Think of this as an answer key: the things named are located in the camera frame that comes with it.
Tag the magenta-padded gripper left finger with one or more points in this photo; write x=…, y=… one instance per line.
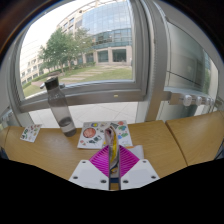
x=88, y=173

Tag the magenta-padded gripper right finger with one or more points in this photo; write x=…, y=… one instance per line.
x=140, y=173

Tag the white owl print towel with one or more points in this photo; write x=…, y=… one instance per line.
x=113, y=146

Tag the large sticker sheet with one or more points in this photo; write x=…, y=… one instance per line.
x=93, y=133

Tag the clear bottle with black cap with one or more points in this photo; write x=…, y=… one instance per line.
x=61, y=110

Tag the small sticker sheet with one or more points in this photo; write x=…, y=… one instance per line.
x=30, y=132

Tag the green tree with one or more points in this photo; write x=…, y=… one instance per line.
x=60, y=46

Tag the glass office building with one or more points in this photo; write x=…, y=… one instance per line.
x=106, y=23

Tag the grey rail with white sockets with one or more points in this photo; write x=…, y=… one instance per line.
x=186, y=99

